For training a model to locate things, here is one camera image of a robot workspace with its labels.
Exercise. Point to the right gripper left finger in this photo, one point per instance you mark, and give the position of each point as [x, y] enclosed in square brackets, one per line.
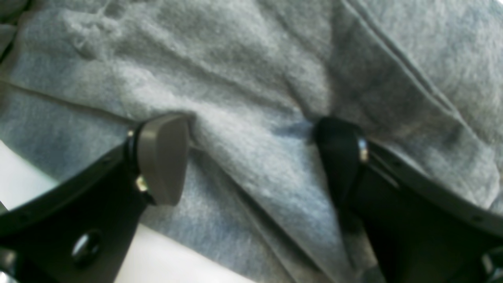
[81, 231]

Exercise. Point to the heather grey T-shirt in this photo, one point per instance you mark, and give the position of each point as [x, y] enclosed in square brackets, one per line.
[422, 78]

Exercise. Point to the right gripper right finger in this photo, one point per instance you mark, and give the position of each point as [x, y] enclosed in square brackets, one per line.
[418, 231]

